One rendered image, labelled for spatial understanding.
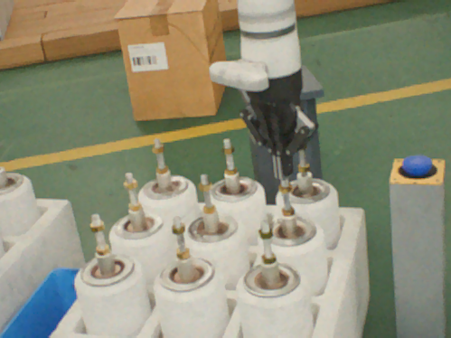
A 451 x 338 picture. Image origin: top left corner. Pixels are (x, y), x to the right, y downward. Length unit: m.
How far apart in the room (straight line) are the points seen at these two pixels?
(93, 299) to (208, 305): 0.16
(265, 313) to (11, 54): 2.06
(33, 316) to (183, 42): 1.01
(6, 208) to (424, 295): 0.71
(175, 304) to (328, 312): 0.21
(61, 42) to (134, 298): 1.89
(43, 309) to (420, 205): 0.65
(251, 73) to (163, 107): 1.28
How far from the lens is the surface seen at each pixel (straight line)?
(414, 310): 1.23
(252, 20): 0.97
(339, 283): 1.14
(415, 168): 1.11
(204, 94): 2.18
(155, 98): 2.21
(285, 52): 0.98
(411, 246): 1.16
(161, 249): 1.18
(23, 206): 1.42
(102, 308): 1.10
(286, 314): 1.01
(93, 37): 2.89
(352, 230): 1.26
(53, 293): 1.41
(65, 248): 1.48
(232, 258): 1.14
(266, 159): 1.53
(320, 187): 1.23
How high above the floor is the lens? 0.85
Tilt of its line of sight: 27 degrees down
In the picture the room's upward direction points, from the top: 8 degrees counter-clockwise
